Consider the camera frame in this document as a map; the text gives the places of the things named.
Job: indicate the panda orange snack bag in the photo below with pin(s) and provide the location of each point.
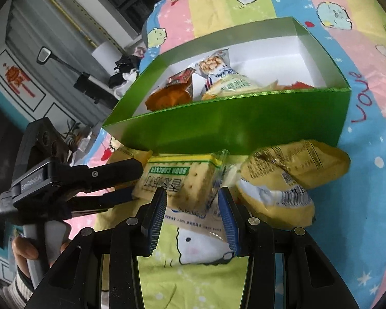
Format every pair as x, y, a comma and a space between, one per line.
178, 90

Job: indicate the red chinese knot decoration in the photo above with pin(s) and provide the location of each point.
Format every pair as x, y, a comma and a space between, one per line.
16, 79

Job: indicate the golden yellow snack bag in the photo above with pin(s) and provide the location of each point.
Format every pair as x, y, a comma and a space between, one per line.
274, 181

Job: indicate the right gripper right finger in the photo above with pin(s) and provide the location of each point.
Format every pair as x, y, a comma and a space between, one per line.
232, 221

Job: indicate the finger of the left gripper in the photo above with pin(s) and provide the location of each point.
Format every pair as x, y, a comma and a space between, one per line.
92, 204
82, 178

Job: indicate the person's left hand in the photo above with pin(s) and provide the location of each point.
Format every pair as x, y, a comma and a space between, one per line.
24, 251

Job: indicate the small potted plant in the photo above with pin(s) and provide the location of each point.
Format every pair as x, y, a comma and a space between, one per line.
73, 133

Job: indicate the soda cracker packet yellow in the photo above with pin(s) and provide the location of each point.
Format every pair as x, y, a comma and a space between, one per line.
190, 181

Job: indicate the white blue biscuit packet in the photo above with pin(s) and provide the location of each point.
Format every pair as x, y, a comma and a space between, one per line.
210, 224

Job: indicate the peanut snack clear packet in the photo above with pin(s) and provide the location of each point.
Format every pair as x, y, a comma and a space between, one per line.
215, 67

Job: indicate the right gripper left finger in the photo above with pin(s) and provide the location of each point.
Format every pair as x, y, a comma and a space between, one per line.
152, 220

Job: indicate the green cardboard box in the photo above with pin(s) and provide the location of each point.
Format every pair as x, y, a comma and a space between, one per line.
264, 51

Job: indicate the striped cartoon bedsheet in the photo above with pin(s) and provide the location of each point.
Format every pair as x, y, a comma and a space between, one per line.
350, 224

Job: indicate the green soda cracker packet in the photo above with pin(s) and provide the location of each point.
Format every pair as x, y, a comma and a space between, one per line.
233, 85

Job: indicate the black white clothes pile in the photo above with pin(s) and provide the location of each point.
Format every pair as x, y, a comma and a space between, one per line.
125, 64

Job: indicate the orange pastry packet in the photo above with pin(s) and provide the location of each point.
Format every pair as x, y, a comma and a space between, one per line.
125, 153

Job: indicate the red snack packet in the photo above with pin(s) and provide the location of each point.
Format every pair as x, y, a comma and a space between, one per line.
298, 85

